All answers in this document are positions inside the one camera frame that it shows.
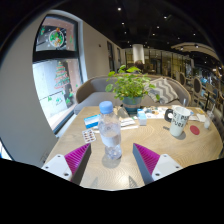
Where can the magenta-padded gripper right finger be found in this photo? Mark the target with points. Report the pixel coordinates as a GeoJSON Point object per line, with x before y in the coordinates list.
{"type": "Point", "coordinates": [166, 166]}

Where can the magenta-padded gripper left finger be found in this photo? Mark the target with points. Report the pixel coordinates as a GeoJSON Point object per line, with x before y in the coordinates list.
{"type": "Point", "coordinates": [56, 165]}

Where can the clear blue-capped water bottle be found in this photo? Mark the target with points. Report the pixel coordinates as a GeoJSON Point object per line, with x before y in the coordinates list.
{"type": "Point", "coordinates": [110, 133]}

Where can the pill blister card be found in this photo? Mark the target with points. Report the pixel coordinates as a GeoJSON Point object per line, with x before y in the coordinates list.
{"type": "Point", "coordinates": [89, 136]}

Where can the white mug with black print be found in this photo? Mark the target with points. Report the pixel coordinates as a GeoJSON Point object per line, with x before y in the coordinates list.
{"type": "Point", "coordinates": [180, 123]}

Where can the flat round red coaster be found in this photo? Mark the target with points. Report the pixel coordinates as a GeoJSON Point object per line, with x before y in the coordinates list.
{"type": "Point", "coordinates": [194, 130]}

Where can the small light blue box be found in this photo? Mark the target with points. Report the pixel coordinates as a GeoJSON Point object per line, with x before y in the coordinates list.
{"type": "Point", "coordinates": [142, 118]}

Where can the food picture menu sheet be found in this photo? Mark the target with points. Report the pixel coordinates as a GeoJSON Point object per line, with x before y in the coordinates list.
{"type": "Point", "coordinates": [156, 113]}

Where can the blue white flat box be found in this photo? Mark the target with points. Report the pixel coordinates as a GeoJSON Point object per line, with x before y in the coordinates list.
{"type": "Point", "coordinates": [91, 121]}

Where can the white leaflet stack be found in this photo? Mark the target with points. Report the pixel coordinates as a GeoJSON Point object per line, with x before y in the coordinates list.
{"type": "Point", "coordinates": [128, 123]}

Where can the clear plastic cup with straw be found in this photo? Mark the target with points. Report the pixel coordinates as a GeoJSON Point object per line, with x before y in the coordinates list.
{"type": "Point", "coordinates": [207, 121]}

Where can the grey white chevron cushion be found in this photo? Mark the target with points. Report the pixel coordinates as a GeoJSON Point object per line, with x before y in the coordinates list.
{"type": "Point", "coordinates": [165, 90]}

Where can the grey curved sofa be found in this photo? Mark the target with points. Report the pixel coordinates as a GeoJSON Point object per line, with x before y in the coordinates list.
{"type": "Point", "coordinates": [90, 96]}

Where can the window with festive decorations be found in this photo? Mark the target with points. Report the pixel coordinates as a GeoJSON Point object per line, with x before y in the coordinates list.
{"type": "Point", "coordinates": [56, 83]}

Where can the group of dining chairs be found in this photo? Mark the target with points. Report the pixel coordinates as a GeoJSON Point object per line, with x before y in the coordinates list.
{"type": "Point", "coordinates": [196, 86]}

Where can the green potted plant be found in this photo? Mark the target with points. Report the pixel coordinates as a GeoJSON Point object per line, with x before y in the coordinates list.
{"type": "Point", "coordinates": [130, 85]}

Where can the person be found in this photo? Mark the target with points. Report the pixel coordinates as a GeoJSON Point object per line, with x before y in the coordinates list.
{"type": "Point", "coordinates": [139, 65]}

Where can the group of ceiling lights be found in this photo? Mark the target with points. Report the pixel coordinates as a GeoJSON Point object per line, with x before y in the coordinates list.
{"type": "Point", "coordinates": [119, 9]}

